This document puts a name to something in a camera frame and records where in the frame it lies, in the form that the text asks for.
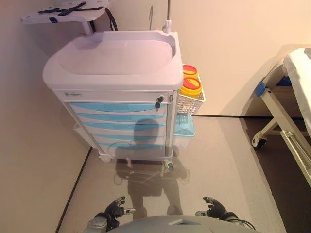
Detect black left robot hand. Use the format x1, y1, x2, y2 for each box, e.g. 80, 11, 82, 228
96, 196, 136, 222

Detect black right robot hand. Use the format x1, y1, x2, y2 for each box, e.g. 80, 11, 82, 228
195, 196, 231, 219

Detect grey robot torso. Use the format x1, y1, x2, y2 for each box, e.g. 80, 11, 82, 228
110, 215, 264, 233

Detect blue lid waste bin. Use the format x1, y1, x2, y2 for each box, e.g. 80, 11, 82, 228
173, 113, 196, 150

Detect white mesh side basket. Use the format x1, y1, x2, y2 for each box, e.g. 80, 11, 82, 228
175, 72, 207, 115

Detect yellow sharps container red lid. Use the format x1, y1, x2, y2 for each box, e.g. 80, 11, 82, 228
179, 77, 203, 96
182, 65, 199, 79

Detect white medical cart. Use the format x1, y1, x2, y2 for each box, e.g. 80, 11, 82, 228
42, 30, 183, 172

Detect white bed mattress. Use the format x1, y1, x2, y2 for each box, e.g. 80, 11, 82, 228
283, 47, 311, 127

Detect metal IV pole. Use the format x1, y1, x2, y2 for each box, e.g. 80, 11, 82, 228
162, 0, 173, 34

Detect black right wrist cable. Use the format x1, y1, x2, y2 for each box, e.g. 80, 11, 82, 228
233, 219, 256, 230

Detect white hospital bed frame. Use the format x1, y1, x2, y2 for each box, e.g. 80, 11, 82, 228
251, 64, 311, 181

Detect blue bed corner bracket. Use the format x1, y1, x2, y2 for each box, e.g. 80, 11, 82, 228
254, 81, 267, 98

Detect hanging black strap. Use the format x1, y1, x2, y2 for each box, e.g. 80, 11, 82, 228
105, 6, 119, 32

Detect black straps on table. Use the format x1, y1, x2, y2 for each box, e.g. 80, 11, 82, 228
37, 1, 103, 17

